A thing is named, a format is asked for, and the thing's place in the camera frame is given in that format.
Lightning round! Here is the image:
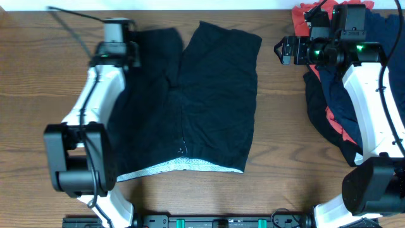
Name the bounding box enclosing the black shorts white waistband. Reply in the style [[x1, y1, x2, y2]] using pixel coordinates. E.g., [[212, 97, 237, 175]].
[[108, 22, 262, 182]]

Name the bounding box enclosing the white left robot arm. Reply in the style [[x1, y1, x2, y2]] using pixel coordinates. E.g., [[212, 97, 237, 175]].
[[44, 41, 142, 227]]

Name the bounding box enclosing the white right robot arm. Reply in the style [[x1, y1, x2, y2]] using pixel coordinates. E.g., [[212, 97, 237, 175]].
[[274, 36, 404, 227]]

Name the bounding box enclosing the red garment in pile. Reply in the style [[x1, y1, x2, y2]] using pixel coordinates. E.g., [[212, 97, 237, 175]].
[[292, 0, 375, 145]]

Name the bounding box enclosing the black garment in pile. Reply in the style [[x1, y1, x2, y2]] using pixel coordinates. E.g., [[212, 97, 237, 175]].
[[303, 71, 361, 167]]

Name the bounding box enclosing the navy blue garment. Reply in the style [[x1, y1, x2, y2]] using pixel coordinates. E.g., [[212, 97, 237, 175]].
[[318, 10, 404, 147]]

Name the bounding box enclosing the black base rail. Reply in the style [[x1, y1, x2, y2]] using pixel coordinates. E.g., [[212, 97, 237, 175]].
[[62, 214, 380, 228]]

